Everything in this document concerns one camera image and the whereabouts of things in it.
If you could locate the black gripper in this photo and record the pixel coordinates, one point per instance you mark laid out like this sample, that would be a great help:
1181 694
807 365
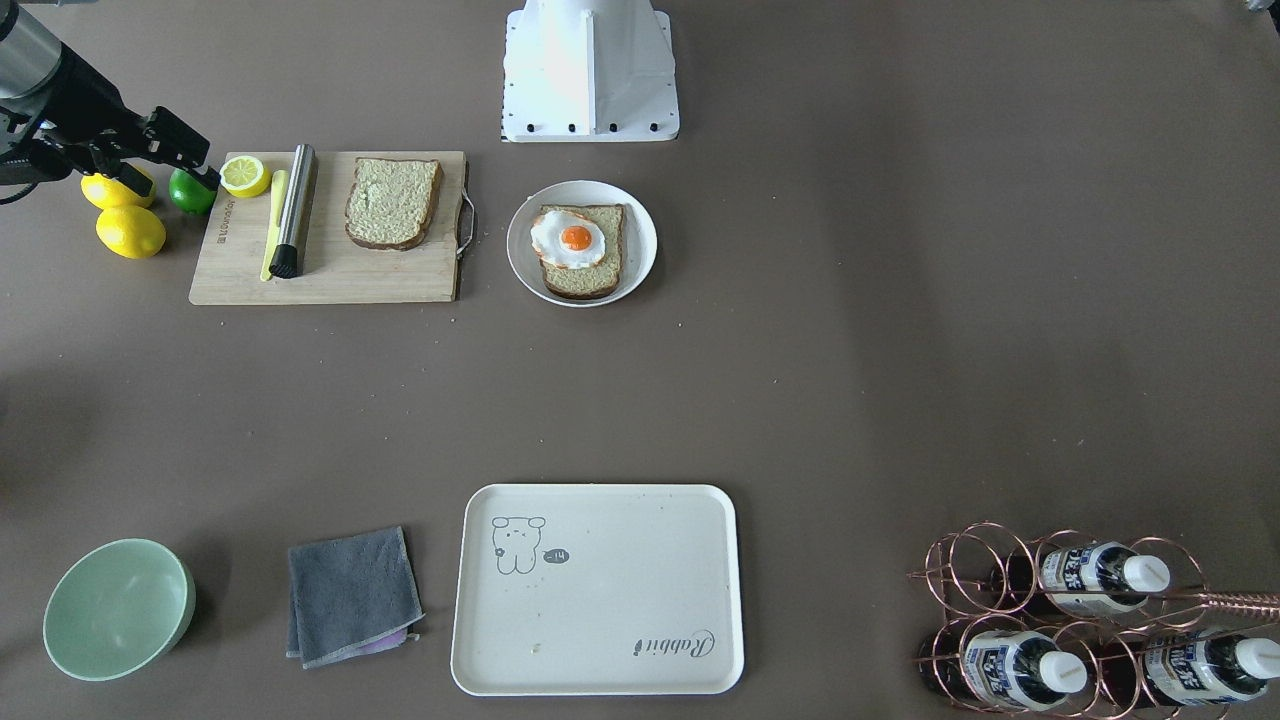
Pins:
82 103

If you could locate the plain bread slice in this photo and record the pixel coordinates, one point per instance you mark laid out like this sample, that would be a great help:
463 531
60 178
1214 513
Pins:
392 202

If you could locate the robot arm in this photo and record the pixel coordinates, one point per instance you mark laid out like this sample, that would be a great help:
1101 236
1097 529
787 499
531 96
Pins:
29 55

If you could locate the cream rectangular tray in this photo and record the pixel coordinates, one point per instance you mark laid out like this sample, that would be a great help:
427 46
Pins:
598 590

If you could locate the green lime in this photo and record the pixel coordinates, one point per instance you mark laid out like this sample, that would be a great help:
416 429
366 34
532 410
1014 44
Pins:
190 195

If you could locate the yellow lemon near board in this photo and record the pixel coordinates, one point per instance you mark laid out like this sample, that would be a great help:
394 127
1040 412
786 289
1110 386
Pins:
106 193

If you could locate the halved lemon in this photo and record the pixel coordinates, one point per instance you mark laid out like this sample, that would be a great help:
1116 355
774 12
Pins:
245 176

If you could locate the yellow lemon outer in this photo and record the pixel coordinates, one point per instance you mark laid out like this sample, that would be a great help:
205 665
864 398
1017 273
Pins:
131 232

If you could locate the yellow knife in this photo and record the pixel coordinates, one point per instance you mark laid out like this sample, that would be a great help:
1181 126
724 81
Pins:
278 189

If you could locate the steel muddler black tip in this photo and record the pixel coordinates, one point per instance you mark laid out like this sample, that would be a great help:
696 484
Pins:
285 260

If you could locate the wooden cutting board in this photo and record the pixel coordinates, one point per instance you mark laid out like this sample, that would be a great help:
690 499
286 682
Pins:
334 270

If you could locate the fried egg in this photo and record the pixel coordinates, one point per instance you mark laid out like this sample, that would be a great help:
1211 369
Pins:
566 240

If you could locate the bread slice under egg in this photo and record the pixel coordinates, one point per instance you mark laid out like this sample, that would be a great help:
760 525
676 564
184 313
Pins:
600 280

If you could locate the green ceramic bowl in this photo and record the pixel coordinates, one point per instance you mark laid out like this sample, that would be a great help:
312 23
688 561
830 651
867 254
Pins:
116 610

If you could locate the white round plate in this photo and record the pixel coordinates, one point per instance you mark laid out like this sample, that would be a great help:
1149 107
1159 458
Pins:
641 237

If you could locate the grey folded cloth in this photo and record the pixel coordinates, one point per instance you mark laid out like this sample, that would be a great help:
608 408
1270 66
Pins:
350 597

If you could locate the bottle with white cap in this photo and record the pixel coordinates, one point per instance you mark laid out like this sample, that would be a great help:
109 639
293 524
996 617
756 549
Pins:
1094 580

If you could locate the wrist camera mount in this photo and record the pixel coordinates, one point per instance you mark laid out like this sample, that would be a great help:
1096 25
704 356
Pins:
29 159

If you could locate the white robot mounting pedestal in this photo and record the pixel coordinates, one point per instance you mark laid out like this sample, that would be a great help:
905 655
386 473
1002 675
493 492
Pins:
589 72

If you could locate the copper wire bottle rack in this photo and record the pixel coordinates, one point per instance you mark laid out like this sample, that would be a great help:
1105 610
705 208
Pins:
956 572

